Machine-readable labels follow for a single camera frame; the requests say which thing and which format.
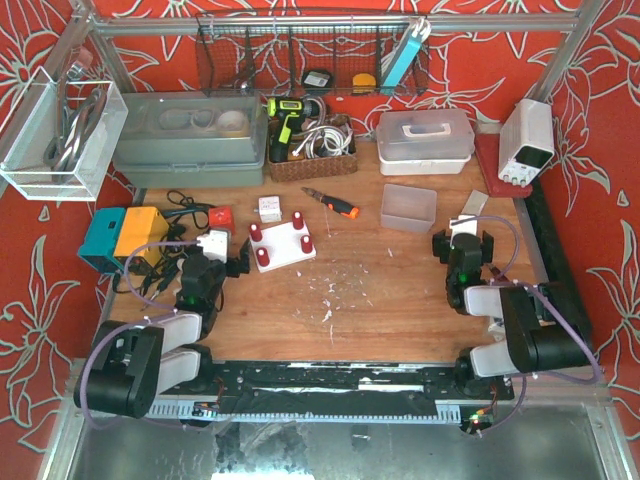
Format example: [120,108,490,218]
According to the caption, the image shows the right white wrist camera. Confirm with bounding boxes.
[449,214,478,237]

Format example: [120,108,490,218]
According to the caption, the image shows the white power supply unit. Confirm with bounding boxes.
[497,99,554,188]

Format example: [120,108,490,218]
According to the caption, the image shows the blue white power strip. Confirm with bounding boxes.
[381,35,422,95]

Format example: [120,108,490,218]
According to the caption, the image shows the yellow box device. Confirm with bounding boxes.
[114,206,169,276]

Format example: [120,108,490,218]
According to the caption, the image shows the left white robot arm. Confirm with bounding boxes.
[74,237,250,429]

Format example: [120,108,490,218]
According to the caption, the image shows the orange black handled pliers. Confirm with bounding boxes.
[301,187,360,219]

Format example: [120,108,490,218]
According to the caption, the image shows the white plastic case with handle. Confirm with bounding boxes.
[376,109,475,176]

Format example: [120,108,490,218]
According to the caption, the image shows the black wire hanging basket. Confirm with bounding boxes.
[194,8,431,99]

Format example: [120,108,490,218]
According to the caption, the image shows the clear tray of red springs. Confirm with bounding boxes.
[380,183,437,233]

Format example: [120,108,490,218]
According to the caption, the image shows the small red cube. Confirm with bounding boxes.
[208,206,235,234]

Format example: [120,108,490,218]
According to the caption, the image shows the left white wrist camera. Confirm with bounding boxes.
[196,229,231,263]

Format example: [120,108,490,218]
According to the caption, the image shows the clear acrylic wall bin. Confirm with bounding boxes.
[1,68,128,202]

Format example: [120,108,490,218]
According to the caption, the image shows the small clear plastic bag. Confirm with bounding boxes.
[461,190,489,216]

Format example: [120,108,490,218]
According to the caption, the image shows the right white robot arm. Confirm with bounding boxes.
[432,230,601,383]

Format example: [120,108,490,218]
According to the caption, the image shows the white peg base plate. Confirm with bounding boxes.
[249,218,317,273]

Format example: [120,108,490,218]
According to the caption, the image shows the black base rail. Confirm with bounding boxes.
[157,359,516,416]

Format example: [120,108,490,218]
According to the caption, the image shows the white power adapter cube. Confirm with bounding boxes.
[257,195,282,223]

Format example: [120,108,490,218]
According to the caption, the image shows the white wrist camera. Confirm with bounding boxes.
[449,214,478,237]
[196,229,231,263]

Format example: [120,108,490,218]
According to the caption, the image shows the teal box device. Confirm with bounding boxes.
[77,207,126,274]

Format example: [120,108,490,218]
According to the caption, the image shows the white coiled cable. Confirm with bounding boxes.
[294,124,355,159]

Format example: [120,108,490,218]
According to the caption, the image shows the yellow tape measure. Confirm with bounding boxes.
[352,73,377,95]

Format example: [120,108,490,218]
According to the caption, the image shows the black cable chain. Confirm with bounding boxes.
[528,177,593,346]

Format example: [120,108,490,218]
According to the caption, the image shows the red mat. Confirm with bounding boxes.
[475,133,533,199]

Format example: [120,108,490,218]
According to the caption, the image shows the grey translucent storage box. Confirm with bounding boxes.
[113,92,268,189]

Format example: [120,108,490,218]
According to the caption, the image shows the brown woven basket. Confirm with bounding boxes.
[265,114,358,182]

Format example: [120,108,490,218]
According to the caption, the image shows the red spring on peg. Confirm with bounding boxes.
[249,223,263,242]

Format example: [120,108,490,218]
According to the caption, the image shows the green black cordless drill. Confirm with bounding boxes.
[267,97,320,163]

